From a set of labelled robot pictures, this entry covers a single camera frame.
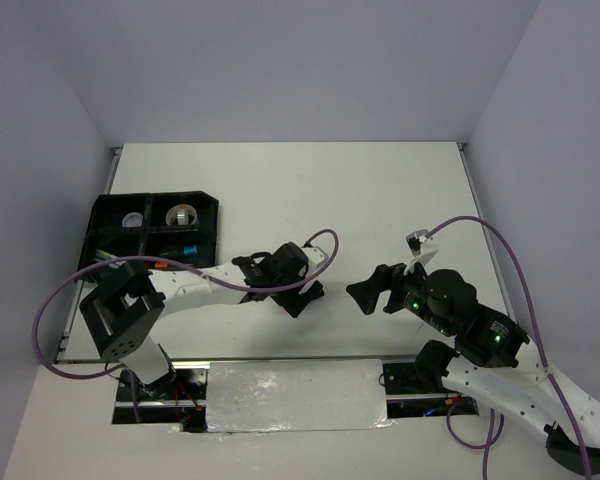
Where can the silver foil sheet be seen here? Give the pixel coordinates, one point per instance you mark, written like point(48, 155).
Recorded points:
point(290, 396)

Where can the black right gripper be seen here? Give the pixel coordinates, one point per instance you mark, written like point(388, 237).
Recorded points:
point(385, 276)

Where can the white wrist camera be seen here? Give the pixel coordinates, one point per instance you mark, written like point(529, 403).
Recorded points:
point(316, 258)
point(422, 248)

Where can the black four-compartment organizer tray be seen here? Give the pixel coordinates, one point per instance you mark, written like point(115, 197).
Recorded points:
point(104, 230)

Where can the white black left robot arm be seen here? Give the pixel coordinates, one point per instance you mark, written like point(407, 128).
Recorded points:
point(122, 310)

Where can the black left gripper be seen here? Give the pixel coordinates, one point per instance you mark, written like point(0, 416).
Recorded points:
point(294, 302)

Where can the yellow ballpoint pen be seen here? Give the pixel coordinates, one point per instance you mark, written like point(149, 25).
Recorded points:
point(101, 255)

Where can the blue highlighter marker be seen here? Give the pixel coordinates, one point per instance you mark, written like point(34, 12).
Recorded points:
point(182, 251)

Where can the clear paper clip jar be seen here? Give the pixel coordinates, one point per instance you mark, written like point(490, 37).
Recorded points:
point(132, 220)

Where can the small clear tape roll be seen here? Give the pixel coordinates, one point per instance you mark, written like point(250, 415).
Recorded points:
point(182, 217)

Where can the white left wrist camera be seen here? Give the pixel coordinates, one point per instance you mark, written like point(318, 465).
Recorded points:
point(316, 258)

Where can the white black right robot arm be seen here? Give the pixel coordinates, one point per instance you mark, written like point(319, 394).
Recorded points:
point(492, 360)

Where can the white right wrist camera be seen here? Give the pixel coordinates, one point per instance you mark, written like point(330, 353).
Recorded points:
point(422, 248)

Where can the large brown tape roll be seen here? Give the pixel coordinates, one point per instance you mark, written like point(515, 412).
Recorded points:
point(171, 213)

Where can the metal base rail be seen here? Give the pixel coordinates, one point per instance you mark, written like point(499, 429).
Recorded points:
point(183, 403)

